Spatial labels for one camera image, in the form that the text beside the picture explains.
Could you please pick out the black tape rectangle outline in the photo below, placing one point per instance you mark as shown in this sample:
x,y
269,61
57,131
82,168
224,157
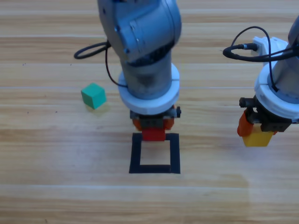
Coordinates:
x,y
175,154

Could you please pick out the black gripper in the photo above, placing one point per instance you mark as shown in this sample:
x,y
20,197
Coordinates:
x,y
273,124
151,121

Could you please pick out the red wooden cube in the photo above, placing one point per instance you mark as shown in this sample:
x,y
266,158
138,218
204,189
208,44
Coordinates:
x,y
153,135

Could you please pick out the white camera mount collar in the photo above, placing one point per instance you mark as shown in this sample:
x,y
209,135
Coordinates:
x,y
149,106
262,79

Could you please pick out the yellow wooden cube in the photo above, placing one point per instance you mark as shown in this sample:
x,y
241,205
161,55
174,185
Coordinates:
x,y
257,140

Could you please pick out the green wooden cube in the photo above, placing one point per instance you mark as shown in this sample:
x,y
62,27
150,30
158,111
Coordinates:
x,y
93,95

